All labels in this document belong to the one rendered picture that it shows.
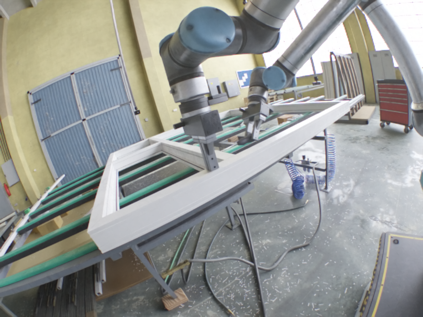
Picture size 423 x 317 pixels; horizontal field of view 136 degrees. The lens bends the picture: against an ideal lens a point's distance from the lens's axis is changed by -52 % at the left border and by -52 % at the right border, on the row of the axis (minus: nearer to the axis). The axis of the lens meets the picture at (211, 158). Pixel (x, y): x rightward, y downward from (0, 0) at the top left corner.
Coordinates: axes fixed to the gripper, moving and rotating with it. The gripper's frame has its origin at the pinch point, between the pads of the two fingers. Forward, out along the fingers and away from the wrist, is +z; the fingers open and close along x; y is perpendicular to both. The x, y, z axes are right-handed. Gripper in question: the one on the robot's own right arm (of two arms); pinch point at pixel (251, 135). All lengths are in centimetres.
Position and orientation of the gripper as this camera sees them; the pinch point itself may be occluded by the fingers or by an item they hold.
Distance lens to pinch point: 74.4
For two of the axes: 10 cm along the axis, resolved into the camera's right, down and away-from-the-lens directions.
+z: -2.1, 9.7, -1.4
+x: 4.3, -0.3, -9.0
